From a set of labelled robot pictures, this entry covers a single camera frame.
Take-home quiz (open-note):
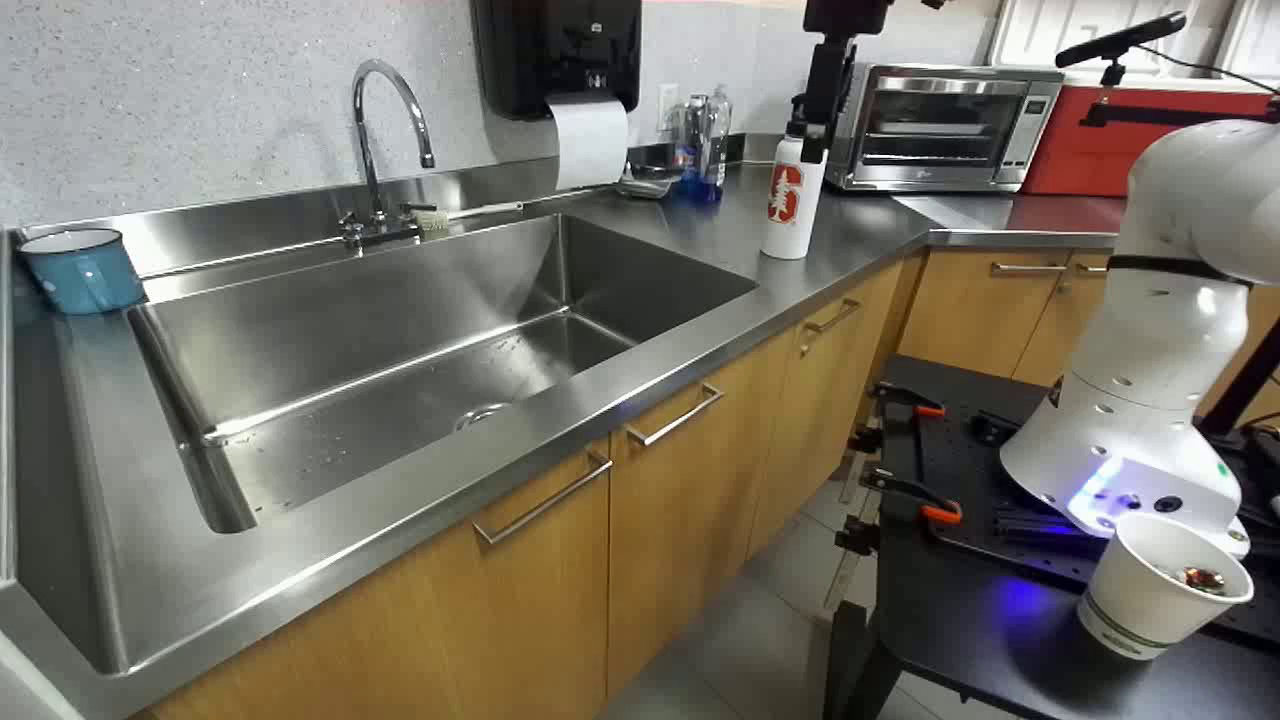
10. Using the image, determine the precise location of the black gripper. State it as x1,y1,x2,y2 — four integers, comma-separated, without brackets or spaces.
795,0,895,169

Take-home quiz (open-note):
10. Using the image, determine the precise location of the white flask orange print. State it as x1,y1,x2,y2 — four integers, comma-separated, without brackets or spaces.
759,127,830,266

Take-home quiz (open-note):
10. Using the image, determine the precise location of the silver toaster oven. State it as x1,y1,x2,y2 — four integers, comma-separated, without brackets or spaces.
824,57,1067,201

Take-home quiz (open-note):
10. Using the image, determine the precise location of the blue soap bottle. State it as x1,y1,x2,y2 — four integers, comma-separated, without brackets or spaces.
672,83,734,207

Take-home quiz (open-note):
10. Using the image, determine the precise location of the small dark bowl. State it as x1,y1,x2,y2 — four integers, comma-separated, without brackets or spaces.
614,138,689,205

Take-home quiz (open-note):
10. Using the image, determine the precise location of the white paper towel sheet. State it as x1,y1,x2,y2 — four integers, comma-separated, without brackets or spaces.
545,97,635,196

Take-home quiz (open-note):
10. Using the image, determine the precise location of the red box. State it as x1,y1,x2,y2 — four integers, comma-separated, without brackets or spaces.
1018,83,1280,205

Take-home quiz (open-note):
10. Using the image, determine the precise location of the black paper towel dispenser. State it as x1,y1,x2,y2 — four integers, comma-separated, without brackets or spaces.
469,0,647,125

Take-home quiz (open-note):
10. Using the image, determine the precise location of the orange black bar clamp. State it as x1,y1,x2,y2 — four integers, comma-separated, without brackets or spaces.
867,380,955,429
855,458,969,534

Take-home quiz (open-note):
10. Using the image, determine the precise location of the chrome gooseneck faucet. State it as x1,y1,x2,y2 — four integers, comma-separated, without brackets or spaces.
333,57,443,259

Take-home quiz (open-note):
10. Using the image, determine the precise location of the stainless steel sink basin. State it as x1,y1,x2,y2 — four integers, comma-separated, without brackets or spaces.
124,205,763,539

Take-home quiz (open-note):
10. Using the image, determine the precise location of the black work table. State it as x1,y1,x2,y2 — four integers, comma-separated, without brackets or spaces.
820,348,1280,720

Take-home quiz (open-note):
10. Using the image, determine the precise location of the white paper cup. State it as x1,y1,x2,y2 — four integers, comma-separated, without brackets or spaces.
1072,509,1258,670

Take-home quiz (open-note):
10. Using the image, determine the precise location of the large wooden cabinet door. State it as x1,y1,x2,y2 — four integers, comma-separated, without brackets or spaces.
141,436,618,720

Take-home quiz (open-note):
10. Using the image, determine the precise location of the blue sponge holder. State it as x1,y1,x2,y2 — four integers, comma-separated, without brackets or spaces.
11,219,146,321

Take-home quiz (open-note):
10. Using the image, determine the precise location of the white wall outlet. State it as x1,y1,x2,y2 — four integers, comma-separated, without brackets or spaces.
650,82,684,142

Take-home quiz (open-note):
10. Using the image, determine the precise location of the metal cabinet handle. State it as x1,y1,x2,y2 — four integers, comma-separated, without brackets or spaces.
983,253,1077,282
469,448,618,556
618,380,726,458
790,294,867,358

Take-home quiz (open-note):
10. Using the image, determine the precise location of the black camera on mount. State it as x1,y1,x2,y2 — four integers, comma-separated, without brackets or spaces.
1050,9,1192,91

